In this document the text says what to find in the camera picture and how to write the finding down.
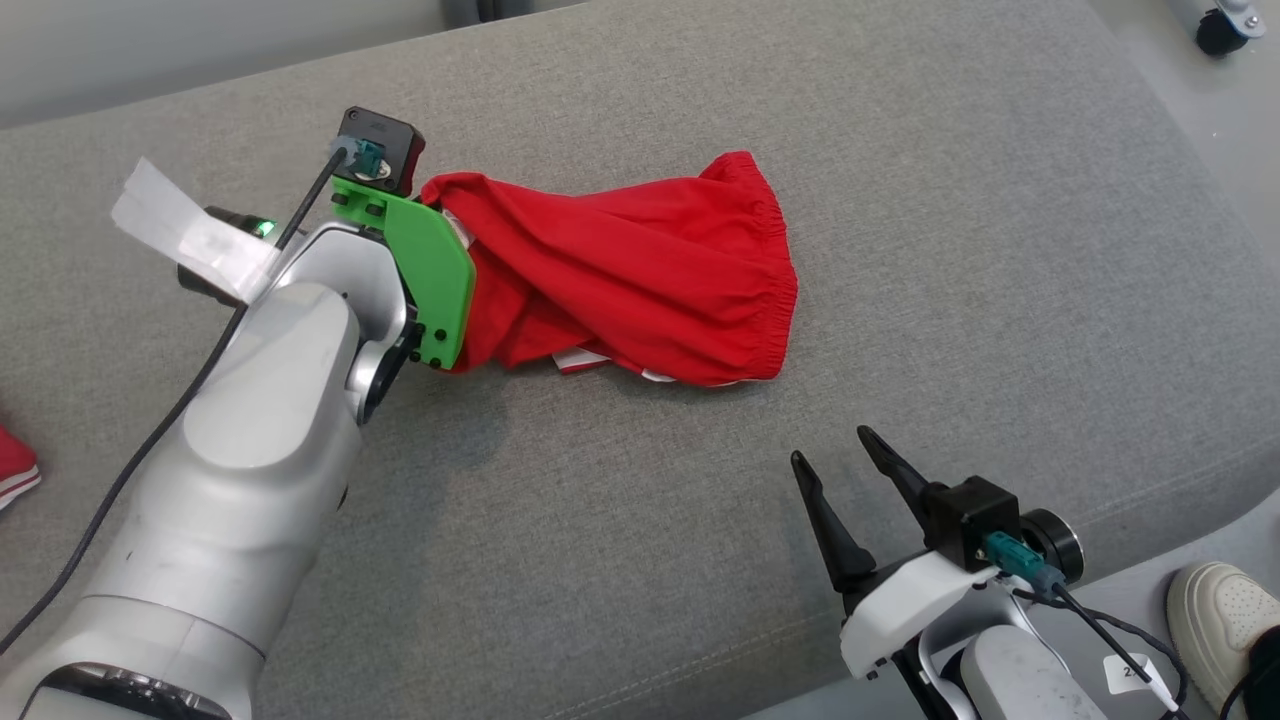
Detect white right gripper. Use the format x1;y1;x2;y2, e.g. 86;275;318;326
790;425;1013;683

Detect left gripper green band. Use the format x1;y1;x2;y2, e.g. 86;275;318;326
330;175;477;371

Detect red shorts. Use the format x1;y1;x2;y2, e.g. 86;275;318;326
420;150;799;388

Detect red and white shirt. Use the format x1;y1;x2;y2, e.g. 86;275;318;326
0;425;42;512

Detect white tape strip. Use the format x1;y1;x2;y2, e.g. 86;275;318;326
110;157;283;306

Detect white sticker label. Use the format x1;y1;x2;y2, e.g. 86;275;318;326
1103;652;1166;697

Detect white shoe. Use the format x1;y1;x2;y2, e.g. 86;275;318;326
1165;562;1280;716

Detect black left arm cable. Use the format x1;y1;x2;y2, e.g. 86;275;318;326
0;140;386;656

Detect black caster wheel grey bracket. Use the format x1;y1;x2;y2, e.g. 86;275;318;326
1170;0;1267;58

